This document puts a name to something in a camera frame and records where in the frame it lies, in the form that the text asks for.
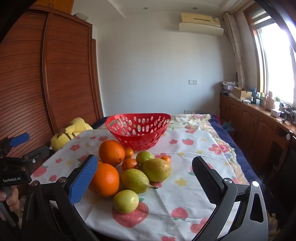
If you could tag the person's left hand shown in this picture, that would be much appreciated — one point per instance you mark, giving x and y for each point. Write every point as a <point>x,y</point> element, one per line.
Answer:
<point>14,200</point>

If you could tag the brown wooden wardrobe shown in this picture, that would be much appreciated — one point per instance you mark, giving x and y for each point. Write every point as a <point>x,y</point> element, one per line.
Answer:
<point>69,69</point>

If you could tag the cardboard box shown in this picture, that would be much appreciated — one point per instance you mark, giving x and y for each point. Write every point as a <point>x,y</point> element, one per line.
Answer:
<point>241,92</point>

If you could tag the black device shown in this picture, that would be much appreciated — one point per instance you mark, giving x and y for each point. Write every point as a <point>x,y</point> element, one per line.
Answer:
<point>288,113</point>

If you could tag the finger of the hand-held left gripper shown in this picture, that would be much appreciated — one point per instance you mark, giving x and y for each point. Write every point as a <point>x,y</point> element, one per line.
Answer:
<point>37,154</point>
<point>20,139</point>

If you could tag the round green fruit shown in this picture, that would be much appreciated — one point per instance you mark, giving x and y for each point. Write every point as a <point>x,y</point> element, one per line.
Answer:
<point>126,201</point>
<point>144,157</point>

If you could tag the large yellowish pear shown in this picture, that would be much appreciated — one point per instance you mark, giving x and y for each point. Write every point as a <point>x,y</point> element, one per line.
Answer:
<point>157,169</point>

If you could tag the small white box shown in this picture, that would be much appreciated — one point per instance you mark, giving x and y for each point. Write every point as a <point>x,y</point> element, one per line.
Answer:
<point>275,112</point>

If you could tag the patterned curtain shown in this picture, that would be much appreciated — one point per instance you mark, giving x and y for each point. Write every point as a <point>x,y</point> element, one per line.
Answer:
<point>237,51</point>

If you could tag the wall air conditioner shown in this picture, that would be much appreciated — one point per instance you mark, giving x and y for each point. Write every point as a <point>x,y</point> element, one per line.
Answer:
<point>201,23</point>

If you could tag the yellow plush toy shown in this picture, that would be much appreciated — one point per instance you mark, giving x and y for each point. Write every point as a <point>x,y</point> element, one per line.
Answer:
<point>78,125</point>

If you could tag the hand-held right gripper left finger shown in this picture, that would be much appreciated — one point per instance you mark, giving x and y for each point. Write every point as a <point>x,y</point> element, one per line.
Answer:
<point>83,180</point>

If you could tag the teal cloth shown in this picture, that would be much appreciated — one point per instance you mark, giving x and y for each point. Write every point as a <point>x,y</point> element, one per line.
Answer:
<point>227,126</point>

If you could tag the large orange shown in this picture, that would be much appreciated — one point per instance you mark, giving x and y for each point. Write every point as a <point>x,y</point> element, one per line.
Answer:
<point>111,152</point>
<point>105,179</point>

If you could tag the wood framed window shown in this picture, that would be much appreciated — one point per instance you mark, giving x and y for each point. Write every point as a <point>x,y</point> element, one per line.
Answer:
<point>277,58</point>

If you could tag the medium orange tangerine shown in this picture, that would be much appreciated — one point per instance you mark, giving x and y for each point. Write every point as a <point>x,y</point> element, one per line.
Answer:
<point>130,164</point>

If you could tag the brown wooden cabinet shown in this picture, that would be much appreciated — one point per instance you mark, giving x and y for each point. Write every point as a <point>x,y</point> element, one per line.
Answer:
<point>249,125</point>

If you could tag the red perforated plastic basket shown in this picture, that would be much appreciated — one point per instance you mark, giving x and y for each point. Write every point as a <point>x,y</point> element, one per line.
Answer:
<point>138,141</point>

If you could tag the green pear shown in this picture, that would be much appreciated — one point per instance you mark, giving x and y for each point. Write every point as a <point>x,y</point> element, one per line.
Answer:
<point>134,180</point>

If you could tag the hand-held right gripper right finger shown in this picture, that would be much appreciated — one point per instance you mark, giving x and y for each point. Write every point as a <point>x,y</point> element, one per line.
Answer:
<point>205,183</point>

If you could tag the white wall switch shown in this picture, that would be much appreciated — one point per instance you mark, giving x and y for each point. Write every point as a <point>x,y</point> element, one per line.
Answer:
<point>193,81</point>

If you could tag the small orange tangerine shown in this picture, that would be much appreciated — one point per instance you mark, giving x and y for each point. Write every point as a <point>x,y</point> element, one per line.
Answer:
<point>129,152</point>
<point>165,159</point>

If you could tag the white strawberry print tablecloth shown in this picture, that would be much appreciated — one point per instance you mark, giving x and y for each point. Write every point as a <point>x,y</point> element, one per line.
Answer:
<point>175,166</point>

